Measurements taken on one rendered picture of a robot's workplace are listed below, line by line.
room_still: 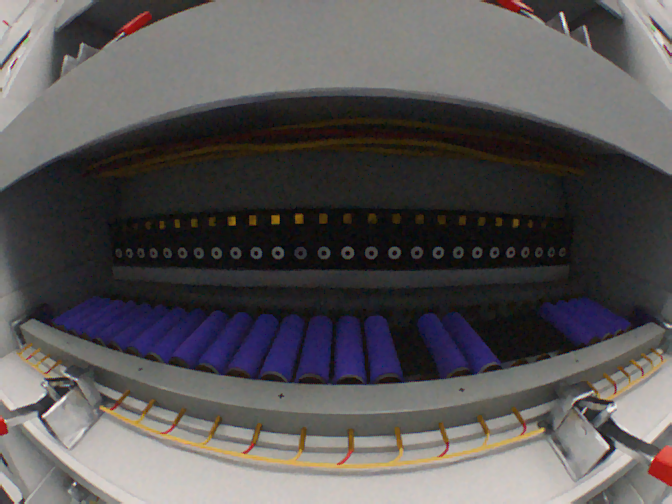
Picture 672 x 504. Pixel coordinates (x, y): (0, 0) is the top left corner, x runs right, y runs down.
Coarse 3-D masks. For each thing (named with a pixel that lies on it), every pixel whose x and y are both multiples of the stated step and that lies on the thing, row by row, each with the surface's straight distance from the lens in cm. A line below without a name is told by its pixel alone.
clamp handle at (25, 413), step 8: (48, 384) 17; (48, 392) 17; (56, 392) 17; (40, 400) 18; (48, 400) 18; (56, 400) 17; (16, 408) 17; (24, 408) 17; (32, 408) 17; (40, 408) 17; (48, 408) 17; (0, 416) 17; (8, 416) 17; (16, 416) 17; (24, 416) 17; (32, 416) 17; (0, 424) 16; (8, 424) 17; (16, 424) 17; (0, 432) 16
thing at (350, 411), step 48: (48, 336) 25; (624, 336) 24; (144, 384) 15; (192, 384) 14; (240, 384) 13; (288, 384) 12; (384, 384) 12; (432, 384) 13; (480, 384) 13; (528, 384) 14; (288, 432) 13; (336, 432) 12; (384, 432) 12
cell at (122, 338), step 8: (152, 312) 23; (160, 312) 24; (144, 320) 23; (152, 320) 23; (128, 328) 22; (136, 328) 22; (144, 328) 22; (120, 336) 21; (128, 336) 21; (136, 336) 21; (120, 344) 21; (128, 344) 21
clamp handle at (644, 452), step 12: (612, 408) 14; (600, 420) 14; (600, 432) 15; (612, 432) 15; (624, 432) 15; (612, 444) 14; (624, 444) 14; (636, 444) 14; (648, 444) 14; (636, 456) 14; (648, 456) 14; (660, 456) 13; (660, 468) 13; (660, 480) 14
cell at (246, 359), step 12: (264, 324) 18; (276, 324) 19; (252, 336) 17; (264, 336) 17; (240, 348) 16; (252, 348) 16; (264, 348) 17; (240, 360) 15; (252, 360) 15; (264, 360) 17; (252, 372) 15
